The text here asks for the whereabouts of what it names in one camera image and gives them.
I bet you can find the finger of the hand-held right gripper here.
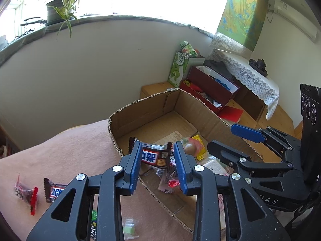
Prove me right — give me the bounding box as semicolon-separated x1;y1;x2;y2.
207;141;295;184
231;124;302;160

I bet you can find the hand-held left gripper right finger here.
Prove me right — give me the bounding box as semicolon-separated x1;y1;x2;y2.
174;141;290;241

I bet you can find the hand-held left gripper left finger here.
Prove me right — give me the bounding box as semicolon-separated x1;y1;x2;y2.
26;141;143;241

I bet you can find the clear red candy wrapper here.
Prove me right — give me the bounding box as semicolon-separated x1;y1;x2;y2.
157;166;181;194

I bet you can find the clear round candy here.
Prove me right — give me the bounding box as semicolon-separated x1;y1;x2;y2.
184;138;200;155

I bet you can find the yellow snack packet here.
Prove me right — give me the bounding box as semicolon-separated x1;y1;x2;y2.
191;135;207;161

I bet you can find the brown chocolate bar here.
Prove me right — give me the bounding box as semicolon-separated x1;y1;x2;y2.
129;137;175;168
43;178;69;203

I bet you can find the cardboard box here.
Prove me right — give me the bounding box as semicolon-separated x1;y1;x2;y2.
108;88;284;231

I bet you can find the red paper folder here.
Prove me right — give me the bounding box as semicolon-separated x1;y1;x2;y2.
221;105;244;122

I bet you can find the wooden cabinet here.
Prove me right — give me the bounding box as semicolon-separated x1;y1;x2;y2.
233;88;267;121

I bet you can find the white lace cloth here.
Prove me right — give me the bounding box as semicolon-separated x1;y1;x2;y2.
208;48;280;121

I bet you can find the dark red box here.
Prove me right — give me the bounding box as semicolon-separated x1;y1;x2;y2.
179;66;240;114

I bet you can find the clear green candy packet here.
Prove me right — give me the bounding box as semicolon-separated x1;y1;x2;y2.
122;218;140;240

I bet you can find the pink table cloth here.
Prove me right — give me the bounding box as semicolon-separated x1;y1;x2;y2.
0;119;196;241

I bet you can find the dark ornament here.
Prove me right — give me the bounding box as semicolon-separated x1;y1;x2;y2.
249;58;268;76

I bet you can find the black green snack packet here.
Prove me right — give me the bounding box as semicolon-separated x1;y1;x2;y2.
90;209;99;241

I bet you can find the green paper bag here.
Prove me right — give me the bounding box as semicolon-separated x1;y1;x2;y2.
168;51;206;89

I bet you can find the grey patterned cloth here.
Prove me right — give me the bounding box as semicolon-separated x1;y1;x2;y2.
209;31;251;56

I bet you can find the green snack bag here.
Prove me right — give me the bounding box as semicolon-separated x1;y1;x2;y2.
179;41;198;58

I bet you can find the red clear dark candy packet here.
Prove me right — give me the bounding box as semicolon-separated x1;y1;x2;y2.
14;174;39;216

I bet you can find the white air conditioner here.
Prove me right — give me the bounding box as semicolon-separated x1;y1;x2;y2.
273;0;319;41

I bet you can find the potted spider plant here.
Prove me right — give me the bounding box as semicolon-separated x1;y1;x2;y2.
35;0;87;39

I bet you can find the landscape wall poster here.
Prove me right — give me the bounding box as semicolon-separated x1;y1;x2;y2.
217;0;270;52

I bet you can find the black power cable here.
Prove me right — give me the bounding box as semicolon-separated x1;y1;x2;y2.
266;3;274;23

